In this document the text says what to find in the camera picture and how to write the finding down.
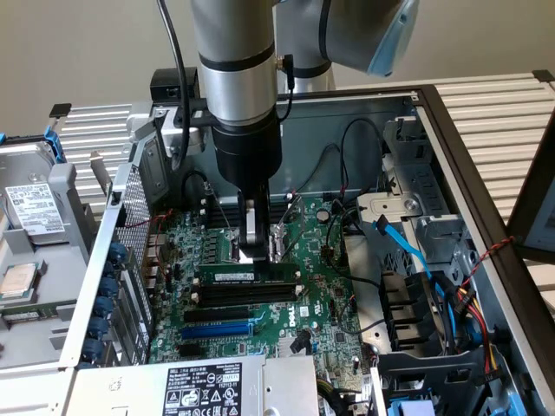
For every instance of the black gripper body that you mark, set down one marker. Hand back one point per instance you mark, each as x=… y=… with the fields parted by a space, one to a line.
x=247 y=151

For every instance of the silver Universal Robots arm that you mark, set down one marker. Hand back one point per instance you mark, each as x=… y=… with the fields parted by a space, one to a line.
x=236 y=43

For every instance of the black RAM slot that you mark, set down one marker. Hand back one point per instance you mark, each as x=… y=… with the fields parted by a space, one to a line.
x=221 y=219
x=221 y=203
x=243 y=300
x=247 y=289

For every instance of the green spare RAM stick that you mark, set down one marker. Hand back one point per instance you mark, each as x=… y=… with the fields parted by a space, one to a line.
x=30 y=313

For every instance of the CPU socket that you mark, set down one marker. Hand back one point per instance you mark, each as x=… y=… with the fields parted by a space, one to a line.
x=236 y=251

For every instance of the thin metal locking lever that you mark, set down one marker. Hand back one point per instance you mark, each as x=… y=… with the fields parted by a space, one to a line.
x=223 y=212

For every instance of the metal socket cover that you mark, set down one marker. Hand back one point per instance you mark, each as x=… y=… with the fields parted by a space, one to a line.
x=291 y=221

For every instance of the green Dell motherboard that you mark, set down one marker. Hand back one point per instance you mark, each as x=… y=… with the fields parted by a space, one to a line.
x=312 y=260

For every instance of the round coin cell battery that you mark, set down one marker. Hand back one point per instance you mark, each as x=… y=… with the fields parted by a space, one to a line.
x=321 y=214

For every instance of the long black expansion slot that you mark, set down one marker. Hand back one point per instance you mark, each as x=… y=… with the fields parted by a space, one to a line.
x=217 y=315

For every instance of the blue expansion slot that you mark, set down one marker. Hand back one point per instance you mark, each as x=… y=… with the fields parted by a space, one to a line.
x=217 y=333

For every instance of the open PC case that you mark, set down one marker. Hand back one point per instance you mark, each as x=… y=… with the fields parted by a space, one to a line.
x=347 y=104

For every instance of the short black expansion slot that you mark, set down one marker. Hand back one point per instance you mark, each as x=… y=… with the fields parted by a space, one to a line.
x=189 y=351

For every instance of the blue expansion card latch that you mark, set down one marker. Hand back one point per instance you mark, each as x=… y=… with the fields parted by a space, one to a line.
x=106 y=299

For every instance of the black plastic fan shroud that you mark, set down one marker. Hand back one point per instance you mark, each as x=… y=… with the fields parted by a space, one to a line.
x=407 y=312

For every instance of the grey metal disk bay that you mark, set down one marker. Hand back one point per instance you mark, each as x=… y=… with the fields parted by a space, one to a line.
x=416 y=182

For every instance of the grey parts rack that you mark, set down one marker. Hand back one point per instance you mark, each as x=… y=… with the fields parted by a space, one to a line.
x=60 y=260

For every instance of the black table end cap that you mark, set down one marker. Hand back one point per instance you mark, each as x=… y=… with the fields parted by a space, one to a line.
x=543 y=75
x=60 y=109

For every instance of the blue plastic disk clip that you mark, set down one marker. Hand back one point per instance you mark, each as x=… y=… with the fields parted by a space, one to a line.
x=55 y=145

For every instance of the grey power supply with label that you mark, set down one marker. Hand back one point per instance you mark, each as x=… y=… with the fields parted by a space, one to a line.
x=130 y=385

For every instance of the silver hard disk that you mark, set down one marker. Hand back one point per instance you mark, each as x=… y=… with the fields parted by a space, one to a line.
x=26 y=195

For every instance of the CPU chip with metal lid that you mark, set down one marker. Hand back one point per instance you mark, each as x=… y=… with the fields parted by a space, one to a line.
x=17 y=281

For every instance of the black framed panel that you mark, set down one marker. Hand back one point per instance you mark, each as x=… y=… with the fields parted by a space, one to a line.
x=533 y=208

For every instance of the silver camera mount bracket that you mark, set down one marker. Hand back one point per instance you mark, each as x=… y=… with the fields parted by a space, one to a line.
x=178 y=130

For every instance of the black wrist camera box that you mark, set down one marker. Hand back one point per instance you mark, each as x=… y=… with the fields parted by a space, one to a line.
x=167 y=84

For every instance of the metal card slot bracket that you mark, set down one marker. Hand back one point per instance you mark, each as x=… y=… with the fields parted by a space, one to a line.
x=100 y=173

